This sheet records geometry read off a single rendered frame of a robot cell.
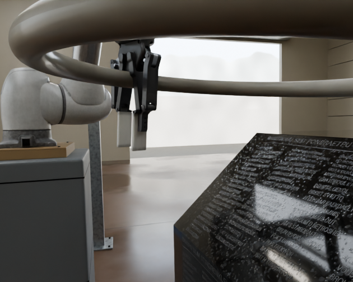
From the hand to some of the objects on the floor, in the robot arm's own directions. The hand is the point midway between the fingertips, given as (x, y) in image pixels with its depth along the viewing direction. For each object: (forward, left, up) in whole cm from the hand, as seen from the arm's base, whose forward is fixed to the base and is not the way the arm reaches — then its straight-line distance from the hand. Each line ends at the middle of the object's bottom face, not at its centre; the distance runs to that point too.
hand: (131, 131), depth 53 cm
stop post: (+19, +155, -90) cm, 180 cm away
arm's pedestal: (-20, +61, -90) cm, 110 cm away
